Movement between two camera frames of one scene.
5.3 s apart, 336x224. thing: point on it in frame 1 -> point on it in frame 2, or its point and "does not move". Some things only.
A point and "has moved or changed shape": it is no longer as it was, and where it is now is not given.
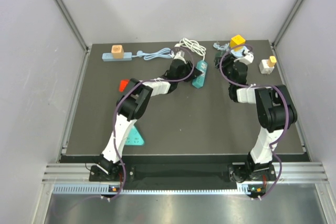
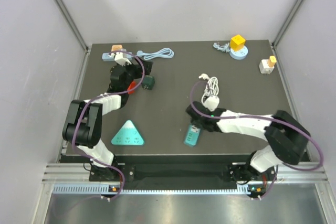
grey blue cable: (217, 45) does not move
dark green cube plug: (218, 57) has moved or changed shape
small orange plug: (271, 61) does not move
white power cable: (192, 45) -> (212, 87)
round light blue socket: (239, 54) does not move
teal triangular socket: (134, 138) does not move
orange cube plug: (117, 51) does not move
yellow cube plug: (237, 40) does not move
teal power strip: (200, 81) -> (191, 138)
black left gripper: (194, 74) -> (137, 68)
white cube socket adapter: (264, 67) does not move
